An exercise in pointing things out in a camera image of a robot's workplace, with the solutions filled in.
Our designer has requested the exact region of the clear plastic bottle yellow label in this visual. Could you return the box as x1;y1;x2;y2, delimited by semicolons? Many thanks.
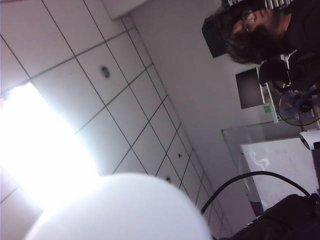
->
23;173;213;240

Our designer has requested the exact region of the round ceiling downlight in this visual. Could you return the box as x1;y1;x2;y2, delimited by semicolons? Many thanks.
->
99;65;111;78

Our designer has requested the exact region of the grey glass board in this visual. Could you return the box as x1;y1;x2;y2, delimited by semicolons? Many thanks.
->
221;122;301;201

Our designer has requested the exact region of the fluorescent ceiling light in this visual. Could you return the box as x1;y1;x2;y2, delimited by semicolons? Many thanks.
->
0;82;106;218

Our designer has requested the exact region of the person with dark hair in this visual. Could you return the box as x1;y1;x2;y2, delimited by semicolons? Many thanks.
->
221;0;320;93

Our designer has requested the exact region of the black headrest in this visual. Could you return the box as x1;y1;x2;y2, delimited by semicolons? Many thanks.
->
258;59;292;87

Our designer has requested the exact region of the whiteboard with red writing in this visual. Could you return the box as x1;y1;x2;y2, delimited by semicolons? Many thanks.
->
239;137;318;212

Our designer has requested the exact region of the black floor fan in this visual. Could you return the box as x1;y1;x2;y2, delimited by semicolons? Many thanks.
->
277;89;320;127

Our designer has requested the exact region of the white device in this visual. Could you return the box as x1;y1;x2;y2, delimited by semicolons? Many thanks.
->
299;131;320;151

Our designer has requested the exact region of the grey wall screen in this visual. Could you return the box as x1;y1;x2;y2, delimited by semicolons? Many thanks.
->
235;67;266;110

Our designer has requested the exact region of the black wall screen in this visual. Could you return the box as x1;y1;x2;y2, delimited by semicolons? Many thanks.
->
201;11;241;59

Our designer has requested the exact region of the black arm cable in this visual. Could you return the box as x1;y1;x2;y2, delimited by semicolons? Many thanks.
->
199;171;311;216

